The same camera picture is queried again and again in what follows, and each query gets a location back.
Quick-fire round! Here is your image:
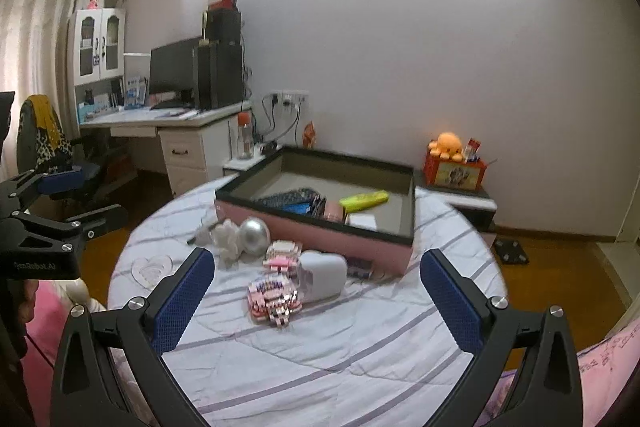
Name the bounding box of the white card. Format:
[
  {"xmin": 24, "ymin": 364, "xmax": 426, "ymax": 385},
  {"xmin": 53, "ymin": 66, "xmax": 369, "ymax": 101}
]
[{"xmin": 347, "ymin": 212, "xmax": 377, "ymax": 231}]

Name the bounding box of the black computer monitor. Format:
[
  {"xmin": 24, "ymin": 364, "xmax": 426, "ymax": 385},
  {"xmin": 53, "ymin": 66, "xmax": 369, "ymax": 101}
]
[{"xmin": 149, "ymin": 38, "xmax": 201, "ymax": 104}]

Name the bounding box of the black computer tower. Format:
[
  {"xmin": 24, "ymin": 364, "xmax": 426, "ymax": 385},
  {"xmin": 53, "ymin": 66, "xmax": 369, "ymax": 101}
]
[{"xmin": 194, "ymin": 43, "xmax": 245, "ymax": 110}]

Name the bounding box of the pink box with black rim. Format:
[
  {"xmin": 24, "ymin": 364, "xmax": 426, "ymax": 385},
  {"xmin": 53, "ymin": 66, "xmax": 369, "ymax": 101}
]
[{"xmin": 214, "ymin": 146, "xmax": 417, "ymax": 276}]

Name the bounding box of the white power cable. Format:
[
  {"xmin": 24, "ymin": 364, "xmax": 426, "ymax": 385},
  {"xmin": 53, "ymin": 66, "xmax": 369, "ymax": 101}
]
[{"xmin": 279, "ymin": 99, "xmax": 304, "ymax": 141}]

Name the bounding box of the white desk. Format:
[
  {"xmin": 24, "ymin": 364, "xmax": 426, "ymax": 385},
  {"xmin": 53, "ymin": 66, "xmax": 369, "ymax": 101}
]
[{"xmin": 80, "ymin": 102, "xmax": 254, "ymax": 198}]

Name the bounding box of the pink bed sheet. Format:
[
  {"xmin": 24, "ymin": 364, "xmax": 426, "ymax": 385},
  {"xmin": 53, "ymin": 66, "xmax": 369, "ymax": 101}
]
[{"xmin": 25, "ymin": 279, "xmax": 632, "ymax": 427}]

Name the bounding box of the black remote control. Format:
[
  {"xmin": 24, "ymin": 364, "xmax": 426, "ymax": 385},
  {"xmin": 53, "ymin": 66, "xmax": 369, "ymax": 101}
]
[{"xmin": 257, "ymin": 188, "xmax": 321, "ymax": 210}]

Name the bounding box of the black speaker box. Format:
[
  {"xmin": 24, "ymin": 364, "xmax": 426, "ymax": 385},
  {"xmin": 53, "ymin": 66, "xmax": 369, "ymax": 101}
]
[{"xmin": 205, "ymin": 9, "xmax": 241, "ymax": 46}]

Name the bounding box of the black bathroom scale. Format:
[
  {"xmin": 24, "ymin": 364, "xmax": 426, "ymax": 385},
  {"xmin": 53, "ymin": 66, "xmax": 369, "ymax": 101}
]
[{"xmin": 492, "ymin": 237, "xmax": 530, "ymax": 266}]

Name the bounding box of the blue and white box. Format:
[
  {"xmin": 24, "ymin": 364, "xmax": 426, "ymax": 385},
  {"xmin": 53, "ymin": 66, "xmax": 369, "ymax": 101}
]
[{"xmin": 125, "ymin": 77, "xmax": 150, "ymax": 109}]

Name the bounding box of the cream curtain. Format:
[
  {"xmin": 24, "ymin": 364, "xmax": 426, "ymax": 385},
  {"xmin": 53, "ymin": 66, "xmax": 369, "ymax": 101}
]
[{"xmin": 0, "ymin": 0, "xmax": 109, "ymax": 108}]

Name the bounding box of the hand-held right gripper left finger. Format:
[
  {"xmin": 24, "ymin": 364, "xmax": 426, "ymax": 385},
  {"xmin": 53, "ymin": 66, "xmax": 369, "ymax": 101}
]
[{"xmin": 50, "ymin": 247, "xmax": 216, "ymax": 427}]

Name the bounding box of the black power cable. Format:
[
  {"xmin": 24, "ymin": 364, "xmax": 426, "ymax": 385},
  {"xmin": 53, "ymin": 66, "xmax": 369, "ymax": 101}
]
[{"xmin": 259, "ymin": 96, "xmax": 279, "ymax": 144}]

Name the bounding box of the yellow cloth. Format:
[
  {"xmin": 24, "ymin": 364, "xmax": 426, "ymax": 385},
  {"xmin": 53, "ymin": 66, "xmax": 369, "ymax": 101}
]
[{"xmin": 27, "ymin": 94, "xmax": 64, "ymax": 144}]

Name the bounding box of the white wall socket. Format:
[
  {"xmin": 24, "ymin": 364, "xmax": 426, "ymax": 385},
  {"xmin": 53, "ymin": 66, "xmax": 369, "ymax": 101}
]
[{"xmin": 270, "ymin": 91, "xmax": 309, "ymax": 108}]

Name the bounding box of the blue patterned card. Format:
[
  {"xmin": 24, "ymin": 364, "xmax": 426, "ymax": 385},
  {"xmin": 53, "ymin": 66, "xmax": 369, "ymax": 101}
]
[{"xmin": 286, "ymin": 203, "xmax": 325, "ymax": 219}]

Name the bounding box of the person's left hand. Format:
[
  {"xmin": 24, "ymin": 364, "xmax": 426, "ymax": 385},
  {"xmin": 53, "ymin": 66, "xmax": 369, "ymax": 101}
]
[{"xmin": 19, "ymin": 279, "xmax": 40, "ymax": 343}]

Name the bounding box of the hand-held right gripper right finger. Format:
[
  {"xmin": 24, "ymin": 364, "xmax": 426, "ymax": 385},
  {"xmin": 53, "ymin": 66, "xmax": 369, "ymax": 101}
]
[{"xmin": 419, "ymin": 248, "xmax": 585, "ymax": 427}]

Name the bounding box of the low black cabinet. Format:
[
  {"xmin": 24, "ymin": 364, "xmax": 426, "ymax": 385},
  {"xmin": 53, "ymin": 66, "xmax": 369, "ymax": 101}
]
[{"xmin": 414, "ymin": 171, "xmax": 499, "ymax": 234}]

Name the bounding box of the white fluffy toy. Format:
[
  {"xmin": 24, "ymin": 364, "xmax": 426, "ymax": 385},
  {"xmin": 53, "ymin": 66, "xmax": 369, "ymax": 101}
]
[{"xmin": 192, "ymin": 217, "xmax": 247, "ymax": 269}]

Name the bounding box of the white rounded device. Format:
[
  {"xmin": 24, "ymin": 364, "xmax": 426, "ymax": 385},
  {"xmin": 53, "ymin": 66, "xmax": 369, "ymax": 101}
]
[{"xmin": 297, "ymin": 250, "xmax": 349, "ymax": 304}]

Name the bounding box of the clear bottle with red cap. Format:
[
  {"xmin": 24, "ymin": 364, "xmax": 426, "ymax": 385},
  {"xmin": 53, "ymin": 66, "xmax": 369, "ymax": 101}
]
[{"xmin": 236, "ymin": 111, "xmax": 254, "ymax": 160}]

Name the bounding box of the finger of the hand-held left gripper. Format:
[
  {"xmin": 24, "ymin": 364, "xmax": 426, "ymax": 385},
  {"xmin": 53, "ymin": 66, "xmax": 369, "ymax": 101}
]
[
  {"xmin": 0, "ymin": 168, "xmax": 86, "ymax": 216},
  {"xmin": 12, "ymin": 203, "xmax": 129, "ymax": 253}
]

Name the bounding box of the white glass door cabinet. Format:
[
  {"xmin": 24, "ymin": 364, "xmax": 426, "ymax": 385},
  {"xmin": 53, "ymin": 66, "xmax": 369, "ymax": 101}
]
[{"xmin": 67, "ymin": 8, "xmax": 127, "ymax": 84}]

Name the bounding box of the leopard print cloth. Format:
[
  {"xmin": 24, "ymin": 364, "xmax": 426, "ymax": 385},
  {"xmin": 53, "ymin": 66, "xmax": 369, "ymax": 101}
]
[{"xmin": 35, "ymin": 127, "xmax": 76, "ymax": 168}]

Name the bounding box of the small dark packet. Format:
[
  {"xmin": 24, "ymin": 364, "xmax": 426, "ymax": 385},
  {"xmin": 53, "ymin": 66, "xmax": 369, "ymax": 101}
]
[{"xmin": 346, "ymin": 257, "xmax": 375, "ymax": 281}]

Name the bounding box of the red storage box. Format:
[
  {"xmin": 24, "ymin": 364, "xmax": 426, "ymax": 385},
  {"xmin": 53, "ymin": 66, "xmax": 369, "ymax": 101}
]
[{"xmin": 424, "ymin": 149, "xmax": 489, "ymax": 191}]

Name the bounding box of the black office chair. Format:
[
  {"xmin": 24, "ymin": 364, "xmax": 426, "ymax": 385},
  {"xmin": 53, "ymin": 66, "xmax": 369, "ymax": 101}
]
[{"xmin": 15, "ymin": 94, "xmax": 129, "ymax": 229}]

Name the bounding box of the orange octopus plush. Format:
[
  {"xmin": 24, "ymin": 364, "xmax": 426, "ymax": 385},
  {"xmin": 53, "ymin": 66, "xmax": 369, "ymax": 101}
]
[{"xmin": 429, "ymin": 133, "xmax": 464, "ymax": 162}]

